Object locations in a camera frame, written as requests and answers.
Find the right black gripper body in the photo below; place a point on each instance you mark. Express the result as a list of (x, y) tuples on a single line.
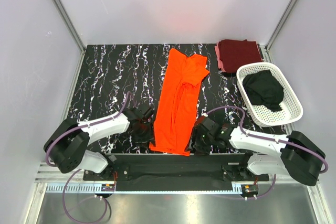
[(202, 143)]

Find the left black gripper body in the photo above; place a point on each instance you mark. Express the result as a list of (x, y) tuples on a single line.
[(145, 134)]

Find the orange t shirt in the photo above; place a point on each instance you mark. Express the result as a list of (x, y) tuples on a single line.
[(177, 107)]

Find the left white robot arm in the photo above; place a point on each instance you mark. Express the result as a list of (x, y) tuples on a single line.
[(67, 147)]

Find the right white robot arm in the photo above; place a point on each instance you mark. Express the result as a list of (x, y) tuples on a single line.
[(293, 155)]

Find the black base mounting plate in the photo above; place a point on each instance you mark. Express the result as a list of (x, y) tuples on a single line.
[(216, 167)]

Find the folded pink t shirt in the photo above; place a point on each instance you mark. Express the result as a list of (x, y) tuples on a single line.
[(219, 62)]

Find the black t shirt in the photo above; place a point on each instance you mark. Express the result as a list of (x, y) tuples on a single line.
[(262, 88)]

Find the folded maroon t shirt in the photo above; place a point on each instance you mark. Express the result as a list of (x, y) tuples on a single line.
[(237, 53)]

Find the white plastic laundry basket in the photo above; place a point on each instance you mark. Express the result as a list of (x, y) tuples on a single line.
[(292, 109)]

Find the white slotted cable duct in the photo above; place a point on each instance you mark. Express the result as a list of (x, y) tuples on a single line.
[(101, 188)]

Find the aluminium front rail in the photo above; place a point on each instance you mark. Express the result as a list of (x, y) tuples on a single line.
[(48, 174)]

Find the left aluminium frame post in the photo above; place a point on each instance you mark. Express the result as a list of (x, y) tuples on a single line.
[(69, 24)]

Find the aluminium frame post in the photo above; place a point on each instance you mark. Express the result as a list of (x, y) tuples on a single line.
[(286, 14), (69, 24)]

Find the right aluminium frame post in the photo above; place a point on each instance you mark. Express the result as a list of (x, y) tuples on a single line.
[(286, 14)]

